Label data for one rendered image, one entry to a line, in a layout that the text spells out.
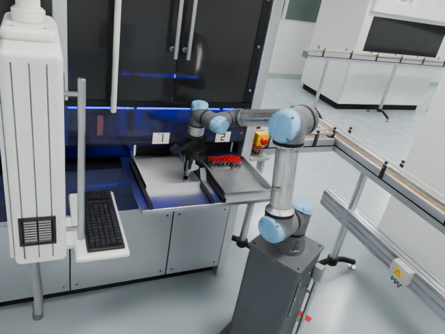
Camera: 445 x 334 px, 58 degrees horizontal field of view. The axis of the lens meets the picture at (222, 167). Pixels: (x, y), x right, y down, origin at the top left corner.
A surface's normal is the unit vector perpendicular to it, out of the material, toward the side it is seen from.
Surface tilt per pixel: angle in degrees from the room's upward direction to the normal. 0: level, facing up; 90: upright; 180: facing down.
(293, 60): 90
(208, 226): 90
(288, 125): 83
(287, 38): 90
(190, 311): 0
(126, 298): 0
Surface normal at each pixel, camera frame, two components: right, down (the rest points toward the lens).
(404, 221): -0.91, 0.05
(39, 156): 0.36, 0.49
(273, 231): -0.69, 0.36
